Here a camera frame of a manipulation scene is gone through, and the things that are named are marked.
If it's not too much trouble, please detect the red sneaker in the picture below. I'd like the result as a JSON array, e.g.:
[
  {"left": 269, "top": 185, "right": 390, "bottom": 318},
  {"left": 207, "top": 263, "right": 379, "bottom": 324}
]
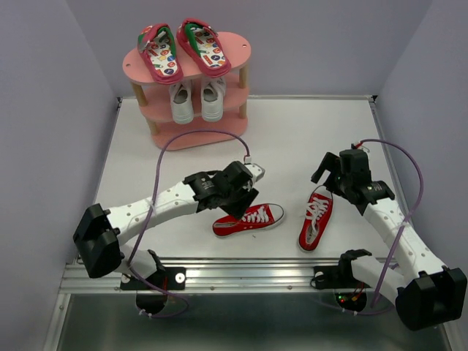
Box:
[
  {"left": 212, "top": 203, "right": 285, "bottom": 238},
  {"left": 298, "top": 185, "right": 333, "bottom": 252}
]

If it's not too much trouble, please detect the white sneaker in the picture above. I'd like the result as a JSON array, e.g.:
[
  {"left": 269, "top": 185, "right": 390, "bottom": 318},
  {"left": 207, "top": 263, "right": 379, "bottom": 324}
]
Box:
[
  {"left": 169, "top": 80, "right": 194, "bottom": 124},
  {"left": 200, "top": 77, "right": 227, "bottom": 122}
]

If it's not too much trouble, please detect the pink patterned sandal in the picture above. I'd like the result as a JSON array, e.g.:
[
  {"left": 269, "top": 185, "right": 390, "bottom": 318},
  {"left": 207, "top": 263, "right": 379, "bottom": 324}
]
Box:
[
  {"left": 137, "top": 23, "right": 184, "bottom": 85},
  {"left": 176, "top": 18, "right": 232, "bottom": 78}
]

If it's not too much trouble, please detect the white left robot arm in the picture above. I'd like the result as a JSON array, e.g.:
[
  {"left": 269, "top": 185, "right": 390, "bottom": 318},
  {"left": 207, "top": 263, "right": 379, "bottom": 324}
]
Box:
[{"left": 72, "top": 161, "right": 265, "bottom": 288}]

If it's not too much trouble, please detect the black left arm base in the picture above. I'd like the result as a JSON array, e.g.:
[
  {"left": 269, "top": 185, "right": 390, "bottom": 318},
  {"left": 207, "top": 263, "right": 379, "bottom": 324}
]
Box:
[{"left": 119, "top": 267, "right": 189, "bottom": 319}]

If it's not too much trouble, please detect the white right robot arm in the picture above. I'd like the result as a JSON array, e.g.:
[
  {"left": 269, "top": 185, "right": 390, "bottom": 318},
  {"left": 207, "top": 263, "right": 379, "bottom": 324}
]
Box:
[{"left": 311, "top": 148, "right": 467, "bottom": 331}]

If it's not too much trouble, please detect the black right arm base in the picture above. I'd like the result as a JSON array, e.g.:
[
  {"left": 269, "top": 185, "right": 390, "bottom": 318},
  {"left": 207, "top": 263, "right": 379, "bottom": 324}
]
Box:
[{"left": 309, "top": 265, "right": 377, "bottom": 316}]

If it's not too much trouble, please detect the pink three-tier shoe shelf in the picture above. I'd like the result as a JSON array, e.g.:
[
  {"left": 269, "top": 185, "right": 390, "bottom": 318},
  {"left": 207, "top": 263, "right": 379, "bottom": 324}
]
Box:
[{"left": 122, "top": 31, "right": 251, "bottom": 151}]

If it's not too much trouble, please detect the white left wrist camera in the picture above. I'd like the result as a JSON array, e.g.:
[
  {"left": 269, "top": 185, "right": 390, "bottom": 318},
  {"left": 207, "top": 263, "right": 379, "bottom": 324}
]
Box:
[{"left": 244, "top": 156, "right": 265, "bottom": 184}]

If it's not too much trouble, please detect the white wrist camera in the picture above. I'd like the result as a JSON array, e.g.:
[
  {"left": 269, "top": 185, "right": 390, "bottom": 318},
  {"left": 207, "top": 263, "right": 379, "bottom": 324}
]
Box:
[
  {"left": 244, "top": 156, "right": 265, "bottom": 184},
  {"left": 351, "top": 142, "right": 370, "bottom": 154}
]

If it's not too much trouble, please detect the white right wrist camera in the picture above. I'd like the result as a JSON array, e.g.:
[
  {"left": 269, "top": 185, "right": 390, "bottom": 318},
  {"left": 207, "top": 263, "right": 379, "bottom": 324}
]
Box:
[{"left": 351, "top": 142, "right": 370, "bottom": 154}]

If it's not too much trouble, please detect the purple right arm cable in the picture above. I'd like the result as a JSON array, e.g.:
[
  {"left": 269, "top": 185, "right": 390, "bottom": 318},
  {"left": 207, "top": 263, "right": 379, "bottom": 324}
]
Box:
[{"left": 310, "top": 138, "right": 426, "bottom": 317}]

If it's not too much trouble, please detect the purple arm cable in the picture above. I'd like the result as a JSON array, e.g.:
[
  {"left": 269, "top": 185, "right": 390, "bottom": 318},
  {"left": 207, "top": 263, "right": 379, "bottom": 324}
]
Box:
[
  {"left": 126, "top": 129, "right": 253, "bottom": 320},
  {"left": 310, "top": 138, "right": 426, "bottom": 317}
]

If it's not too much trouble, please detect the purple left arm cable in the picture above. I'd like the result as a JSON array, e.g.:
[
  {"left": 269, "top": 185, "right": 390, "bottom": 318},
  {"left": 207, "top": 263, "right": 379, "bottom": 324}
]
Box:
[{"left": 126, "top": 129, "right": 253, "bottom": 320}]

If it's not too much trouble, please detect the aluminium front mounting rail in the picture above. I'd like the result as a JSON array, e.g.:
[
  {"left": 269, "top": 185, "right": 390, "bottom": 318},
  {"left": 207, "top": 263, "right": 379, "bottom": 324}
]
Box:
[{"left": 59, "top": 258, "right": 338, "bottom": 295}]

